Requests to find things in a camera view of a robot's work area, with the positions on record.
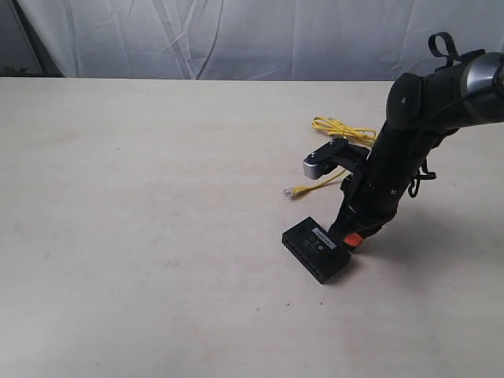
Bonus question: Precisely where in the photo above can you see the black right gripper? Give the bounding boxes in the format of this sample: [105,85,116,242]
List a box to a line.
[328,129,425,253]

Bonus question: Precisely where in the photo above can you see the black network switch box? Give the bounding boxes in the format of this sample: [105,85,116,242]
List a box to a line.
[281,217,351,284]

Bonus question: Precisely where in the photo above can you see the yellow ethernet cable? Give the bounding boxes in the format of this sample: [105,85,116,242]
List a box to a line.
[281,115,379,200]

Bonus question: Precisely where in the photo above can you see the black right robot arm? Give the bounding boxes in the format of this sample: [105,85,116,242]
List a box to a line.
[328,32,503,250]

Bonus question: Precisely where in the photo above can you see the white backdrop cloth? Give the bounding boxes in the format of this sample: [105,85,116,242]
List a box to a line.
[20,0,503,80]

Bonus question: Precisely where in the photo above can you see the green plant leaves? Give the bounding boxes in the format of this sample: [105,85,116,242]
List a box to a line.
[0,65,29,77]

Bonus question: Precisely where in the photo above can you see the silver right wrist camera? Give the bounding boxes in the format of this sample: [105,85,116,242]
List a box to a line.
[302,138,370,180]

